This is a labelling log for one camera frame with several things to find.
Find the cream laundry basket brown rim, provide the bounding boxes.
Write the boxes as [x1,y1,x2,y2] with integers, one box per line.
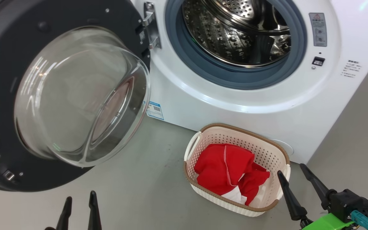
[184,123,291,218]

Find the metal door hinge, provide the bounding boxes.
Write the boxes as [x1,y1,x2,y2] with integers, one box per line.
[142,2,162,50]

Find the stainless steel washer drum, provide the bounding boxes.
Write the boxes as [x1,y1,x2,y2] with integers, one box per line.
[182,0,292,68]

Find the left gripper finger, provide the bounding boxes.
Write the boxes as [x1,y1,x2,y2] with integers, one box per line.
[87,190,103,230]
[54,196,73,230]

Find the blue energy label sticker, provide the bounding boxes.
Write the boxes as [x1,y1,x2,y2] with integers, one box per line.
[146,101,165,121]

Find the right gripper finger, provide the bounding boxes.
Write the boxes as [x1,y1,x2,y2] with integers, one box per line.
[277,170,309,221]
[299,163,337,211]

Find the grey rubber door gasket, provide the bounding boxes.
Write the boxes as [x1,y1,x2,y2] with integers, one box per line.
[165,0,308,91]

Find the white front-load washing machine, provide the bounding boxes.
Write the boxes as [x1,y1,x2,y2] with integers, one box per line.
[130,0,368,164]

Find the grey warning sticker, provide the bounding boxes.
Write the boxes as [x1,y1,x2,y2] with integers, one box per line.
[308,12,328,48]

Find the red garment white trim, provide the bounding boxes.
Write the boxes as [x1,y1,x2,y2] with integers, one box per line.
[194,143,255,196]

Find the right teal camera connector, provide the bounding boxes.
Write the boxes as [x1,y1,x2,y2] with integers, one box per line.
[350,210,368,230]

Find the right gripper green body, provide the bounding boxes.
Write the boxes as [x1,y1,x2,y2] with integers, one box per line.
[299,212,359,230]

